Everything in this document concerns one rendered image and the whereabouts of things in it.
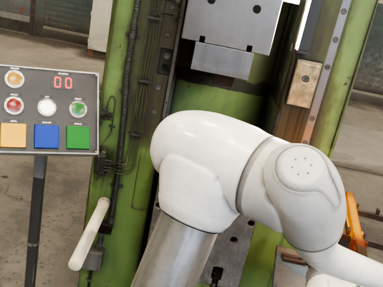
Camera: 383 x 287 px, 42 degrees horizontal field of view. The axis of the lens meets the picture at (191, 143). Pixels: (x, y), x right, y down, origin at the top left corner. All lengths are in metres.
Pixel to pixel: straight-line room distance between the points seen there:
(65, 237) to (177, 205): 2.24
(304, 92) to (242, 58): 0.30
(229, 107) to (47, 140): 0.91
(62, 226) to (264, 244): 1.38
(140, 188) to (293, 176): 1.41
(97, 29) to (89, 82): 5.52
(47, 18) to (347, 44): 6.59
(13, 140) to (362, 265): 1.09
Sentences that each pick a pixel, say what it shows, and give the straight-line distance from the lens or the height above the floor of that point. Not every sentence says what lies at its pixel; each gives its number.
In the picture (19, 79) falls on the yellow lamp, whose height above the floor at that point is 1.16.
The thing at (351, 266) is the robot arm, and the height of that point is 1.16.
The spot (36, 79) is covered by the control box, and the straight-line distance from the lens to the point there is 1.67.
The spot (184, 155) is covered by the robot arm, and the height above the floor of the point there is 1.35.
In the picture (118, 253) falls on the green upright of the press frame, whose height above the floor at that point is 0.39.
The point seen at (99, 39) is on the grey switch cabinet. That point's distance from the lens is 7.22.
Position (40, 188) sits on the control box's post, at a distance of 1.84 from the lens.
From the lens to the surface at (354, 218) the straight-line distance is 1.71.
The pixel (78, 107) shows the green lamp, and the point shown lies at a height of 1.10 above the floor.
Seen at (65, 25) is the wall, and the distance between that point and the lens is 8.00.
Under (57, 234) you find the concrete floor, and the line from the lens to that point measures 2.98.
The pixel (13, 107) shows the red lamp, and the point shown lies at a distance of 1.64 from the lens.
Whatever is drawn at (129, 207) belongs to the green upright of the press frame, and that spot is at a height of 0.62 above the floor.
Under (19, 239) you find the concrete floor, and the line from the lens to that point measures 2.94.
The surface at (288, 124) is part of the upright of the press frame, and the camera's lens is 1.91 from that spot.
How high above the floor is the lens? 1.63
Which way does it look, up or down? 21 degrees down
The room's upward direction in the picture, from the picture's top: 12 degrees clockwise
